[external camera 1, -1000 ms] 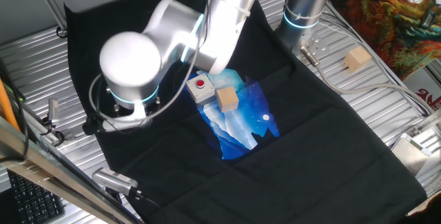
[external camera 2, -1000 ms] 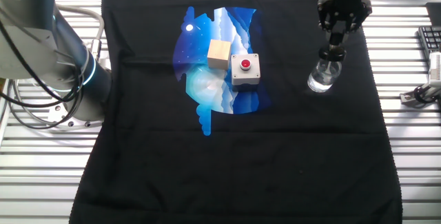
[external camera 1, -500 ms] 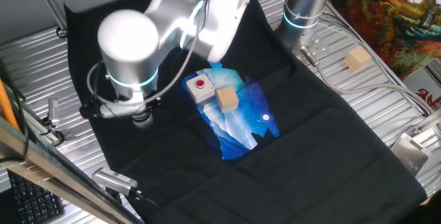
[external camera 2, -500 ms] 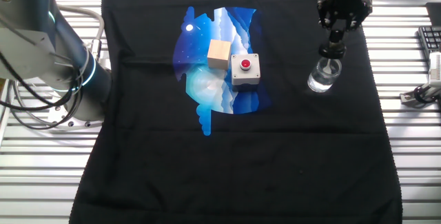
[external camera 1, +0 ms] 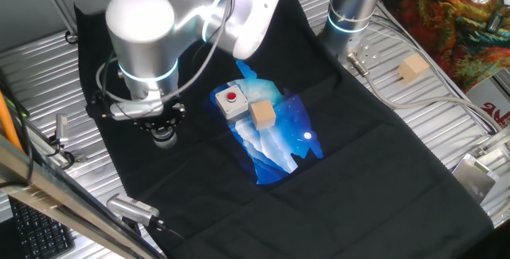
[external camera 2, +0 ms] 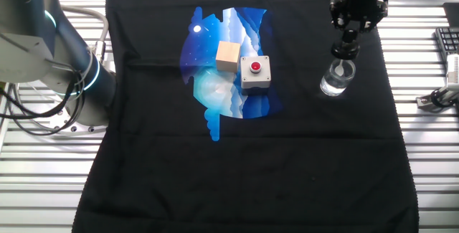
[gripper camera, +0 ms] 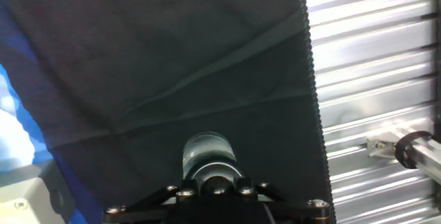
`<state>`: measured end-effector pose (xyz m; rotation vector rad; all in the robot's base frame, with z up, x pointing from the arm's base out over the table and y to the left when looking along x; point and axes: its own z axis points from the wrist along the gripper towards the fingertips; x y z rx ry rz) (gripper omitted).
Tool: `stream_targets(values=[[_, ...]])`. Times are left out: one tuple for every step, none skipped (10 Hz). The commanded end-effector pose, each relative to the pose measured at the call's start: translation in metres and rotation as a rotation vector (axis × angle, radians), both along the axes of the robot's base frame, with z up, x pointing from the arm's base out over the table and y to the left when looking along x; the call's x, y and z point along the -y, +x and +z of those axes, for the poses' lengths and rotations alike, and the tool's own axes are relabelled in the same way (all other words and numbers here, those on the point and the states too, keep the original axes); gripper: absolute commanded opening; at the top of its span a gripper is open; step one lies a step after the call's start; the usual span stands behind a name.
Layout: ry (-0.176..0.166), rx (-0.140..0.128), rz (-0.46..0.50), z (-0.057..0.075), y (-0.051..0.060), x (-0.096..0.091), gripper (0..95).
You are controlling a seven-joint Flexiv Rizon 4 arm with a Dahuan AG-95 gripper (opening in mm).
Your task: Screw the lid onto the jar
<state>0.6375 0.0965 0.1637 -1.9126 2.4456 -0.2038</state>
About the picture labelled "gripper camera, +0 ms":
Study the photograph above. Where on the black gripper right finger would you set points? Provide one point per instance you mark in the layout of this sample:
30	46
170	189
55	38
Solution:
296	206

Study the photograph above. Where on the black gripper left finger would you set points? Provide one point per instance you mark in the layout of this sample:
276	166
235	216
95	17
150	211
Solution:
138	208

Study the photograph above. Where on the clear glass jar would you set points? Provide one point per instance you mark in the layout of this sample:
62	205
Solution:
206	146

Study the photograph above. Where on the grey box with red button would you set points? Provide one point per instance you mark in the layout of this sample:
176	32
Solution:
27	196

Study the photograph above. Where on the black cloth with blue print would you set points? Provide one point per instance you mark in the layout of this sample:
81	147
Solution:
172	62

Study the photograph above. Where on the aluminium camera bracket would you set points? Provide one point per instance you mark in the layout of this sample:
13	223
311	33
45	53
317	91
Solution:
380	144

